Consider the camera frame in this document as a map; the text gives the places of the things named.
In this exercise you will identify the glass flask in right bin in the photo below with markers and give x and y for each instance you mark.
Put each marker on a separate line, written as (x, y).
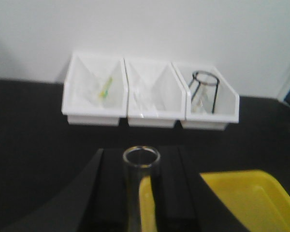
(200, 96)

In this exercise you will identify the yellow plastic tray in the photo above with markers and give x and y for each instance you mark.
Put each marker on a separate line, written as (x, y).
(254, 197)

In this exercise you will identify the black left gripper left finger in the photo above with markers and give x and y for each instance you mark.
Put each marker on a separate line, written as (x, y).
(93, 202)

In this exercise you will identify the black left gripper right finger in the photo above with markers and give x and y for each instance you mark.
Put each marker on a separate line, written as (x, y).
(184, 202)

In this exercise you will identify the white left storage bin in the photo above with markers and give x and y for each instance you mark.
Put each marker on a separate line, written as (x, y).
(85, 78)

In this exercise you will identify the white storage bin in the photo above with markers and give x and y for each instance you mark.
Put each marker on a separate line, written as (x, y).
(156, 96)
(85, 78)
(211, 102)

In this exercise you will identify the white middle storage bin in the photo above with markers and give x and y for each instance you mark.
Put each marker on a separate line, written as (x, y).
(156, 96)

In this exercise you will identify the white right storage bin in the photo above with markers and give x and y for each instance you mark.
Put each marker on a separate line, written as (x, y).
(211, 102)

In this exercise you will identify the green yellow item in bin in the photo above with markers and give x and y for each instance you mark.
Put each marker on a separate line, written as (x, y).
(105, 89)

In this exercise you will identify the short glass test tube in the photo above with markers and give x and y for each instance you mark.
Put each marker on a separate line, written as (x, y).
(141, 166)

